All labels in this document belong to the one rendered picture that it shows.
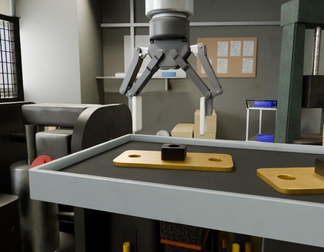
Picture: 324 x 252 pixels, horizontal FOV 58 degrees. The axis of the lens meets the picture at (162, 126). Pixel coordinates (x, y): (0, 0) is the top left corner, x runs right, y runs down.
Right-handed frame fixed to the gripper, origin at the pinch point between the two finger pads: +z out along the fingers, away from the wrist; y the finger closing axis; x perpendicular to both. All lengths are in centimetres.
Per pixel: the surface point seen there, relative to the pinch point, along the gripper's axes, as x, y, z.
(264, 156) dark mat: 29.4, -17.9, -2.3
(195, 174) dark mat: 36.1, -13.8, -2.3
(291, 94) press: -343, -46, 1
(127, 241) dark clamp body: 24.6, -3.1, 10.4
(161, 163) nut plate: 35.4, -11.2, -2.6
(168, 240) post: 23.9, -7.9, 9.7
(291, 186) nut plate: 37.2, -19.2, -2.6
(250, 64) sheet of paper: -579, 18, -53
